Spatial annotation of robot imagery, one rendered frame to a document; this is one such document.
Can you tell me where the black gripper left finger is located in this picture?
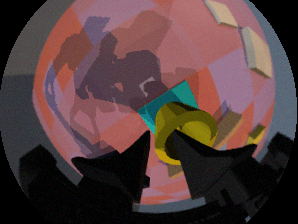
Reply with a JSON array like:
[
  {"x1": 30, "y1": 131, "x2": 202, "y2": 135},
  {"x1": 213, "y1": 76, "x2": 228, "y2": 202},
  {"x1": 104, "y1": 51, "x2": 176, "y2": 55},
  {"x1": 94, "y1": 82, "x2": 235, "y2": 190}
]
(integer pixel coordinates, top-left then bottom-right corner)
[{"x1": 71, "y1": 129, "x2": 150, "y2": 204}]

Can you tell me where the orange flat bar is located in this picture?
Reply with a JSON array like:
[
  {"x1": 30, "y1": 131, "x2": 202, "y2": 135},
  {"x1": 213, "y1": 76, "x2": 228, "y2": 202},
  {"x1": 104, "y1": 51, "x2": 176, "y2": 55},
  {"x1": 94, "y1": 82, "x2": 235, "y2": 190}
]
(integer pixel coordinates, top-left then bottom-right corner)
[{"x1": 166, "y1": 111, "x2": 245, "y2": 180}]

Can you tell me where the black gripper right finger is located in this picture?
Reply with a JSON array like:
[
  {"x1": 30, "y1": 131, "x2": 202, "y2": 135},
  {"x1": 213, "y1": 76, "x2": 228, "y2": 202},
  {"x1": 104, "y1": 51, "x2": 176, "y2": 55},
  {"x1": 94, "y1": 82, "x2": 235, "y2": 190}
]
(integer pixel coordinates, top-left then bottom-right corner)
[{"x1": 173, "y1": 129, "x2": 258, "y2": 200}]

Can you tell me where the yellow rectangular block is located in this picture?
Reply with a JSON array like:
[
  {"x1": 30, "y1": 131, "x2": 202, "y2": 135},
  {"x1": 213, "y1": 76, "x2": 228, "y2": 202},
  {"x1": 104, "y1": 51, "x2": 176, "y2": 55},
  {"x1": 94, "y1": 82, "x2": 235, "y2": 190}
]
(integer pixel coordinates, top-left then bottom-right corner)
[{"x1": 246, "y1": 124, "x2": 265, "y2": 147}]

